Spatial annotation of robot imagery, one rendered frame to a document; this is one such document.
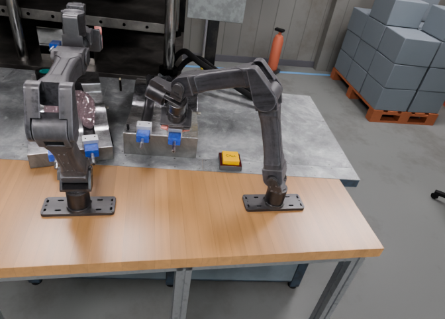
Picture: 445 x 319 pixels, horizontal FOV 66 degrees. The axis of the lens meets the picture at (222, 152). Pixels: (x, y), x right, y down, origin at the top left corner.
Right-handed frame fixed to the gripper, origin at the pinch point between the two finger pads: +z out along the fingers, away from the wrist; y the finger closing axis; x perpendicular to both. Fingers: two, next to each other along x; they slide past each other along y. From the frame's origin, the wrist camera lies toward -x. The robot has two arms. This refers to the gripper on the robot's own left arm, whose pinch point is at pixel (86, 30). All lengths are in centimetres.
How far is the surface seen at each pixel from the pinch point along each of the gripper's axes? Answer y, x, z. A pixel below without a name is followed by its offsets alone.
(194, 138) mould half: -35.5, 31.1, -13.3
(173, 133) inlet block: -27.9, 29.4, -12.8
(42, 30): 34, 23, 73
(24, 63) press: 43, 39, 67
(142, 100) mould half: -16.7, 29.6, 12.0
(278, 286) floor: -87, 120, -16
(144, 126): -18.1, 28.0, -10.6
